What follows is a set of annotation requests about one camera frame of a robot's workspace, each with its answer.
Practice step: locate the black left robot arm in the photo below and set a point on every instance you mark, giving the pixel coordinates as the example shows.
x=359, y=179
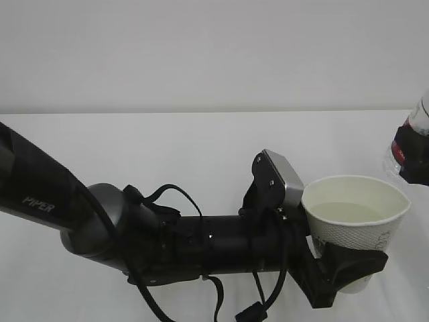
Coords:
x=154, y=245

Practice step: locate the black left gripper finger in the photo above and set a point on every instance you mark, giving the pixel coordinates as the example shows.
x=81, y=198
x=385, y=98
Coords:
x=345, y=266

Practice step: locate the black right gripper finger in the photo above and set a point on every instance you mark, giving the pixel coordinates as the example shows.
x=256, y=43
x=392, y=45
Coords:
x=411, y=150

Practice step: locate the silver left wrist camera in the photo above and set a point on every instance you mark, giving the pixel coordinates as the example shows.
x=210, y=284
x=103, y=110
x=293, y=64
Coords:
x=276, y=185

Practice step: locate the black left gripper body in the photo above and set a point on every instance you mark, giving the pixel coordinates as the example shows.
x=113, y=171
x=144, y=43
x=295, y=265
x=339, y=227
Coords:
x=318, y=279

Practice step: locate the white paper coffee cup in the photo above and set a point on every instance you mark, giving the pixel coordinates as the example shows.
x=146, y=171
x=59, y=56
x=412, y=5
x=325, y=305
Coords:
x=357, y=212

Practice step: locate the clear Nongfu Spring water bottle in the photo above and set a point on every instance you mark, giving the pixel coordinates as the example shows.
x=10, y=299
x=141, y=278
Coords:
x=418, y=121

